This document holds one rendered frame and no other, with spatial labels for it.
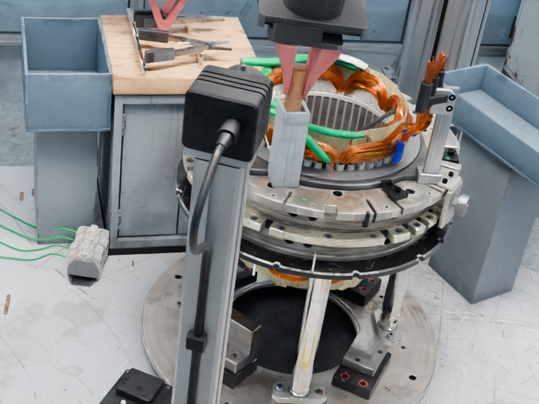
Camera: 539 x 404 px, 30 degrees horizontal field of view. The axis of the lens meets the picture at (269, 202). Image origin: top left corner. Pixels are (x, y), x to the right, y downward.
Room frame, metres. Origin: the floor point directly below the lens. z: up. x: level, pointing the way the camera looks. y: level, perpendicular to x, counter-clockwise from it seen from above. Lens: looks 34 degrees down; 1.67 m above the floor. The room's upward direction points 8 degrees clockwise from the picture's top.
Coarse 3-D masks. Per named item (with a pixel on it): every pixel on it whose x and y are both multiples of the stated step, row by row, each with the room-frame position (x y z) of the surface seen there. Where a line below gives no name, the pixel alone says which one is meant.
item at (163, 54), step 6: (162, 48) 1.16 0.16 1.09; (168, 48) 1.17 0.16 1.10; (144, 54) 1.15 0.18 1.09; (150, 54) 1.15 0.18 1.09; (156, 54) 1.15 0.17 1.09; (162, 54) 1.16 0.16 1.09; (168, 54) 1.16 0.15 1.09; (174, 54) 1.17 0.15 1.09; (144, 60) 1.15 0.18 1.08; (150, 60) 1.15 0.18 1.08; (156, 60) 1.15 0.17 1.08; (162, 60) 1.16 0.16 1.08; (168, 60) 1.16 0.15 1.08
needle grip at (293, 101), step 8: (296, 64) 0.90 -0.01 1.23; (304, 64) 0.90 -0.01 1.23; (296, 72) 0.89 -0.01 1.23; (304, 72) 0.89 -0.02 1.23; (296, 80) 0.89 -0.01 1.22; (304, 80) 0.89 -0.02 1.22; (296, 88) 0.89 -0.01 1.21; (288, 96) 0.89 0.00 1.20; (296, 96) 0.89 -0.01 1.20; (288, 104) 0.89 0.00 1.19; (296, 104) 0.89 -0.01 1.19
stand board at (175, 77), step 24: (120, 24) 1.28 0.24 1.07; (192, 24) 1.32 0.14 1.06; (216, 24) 1.33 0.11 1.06; (240, 24) 1.34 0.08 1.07; (120, 48) 1.21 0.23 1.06; (144, 48) 1.22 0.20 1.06; (240, 48) 1.26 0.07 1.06; (120, 72) 1.14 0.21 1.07; (168, 72) 1.16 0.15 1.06; (192, 72) 1.17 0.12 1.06
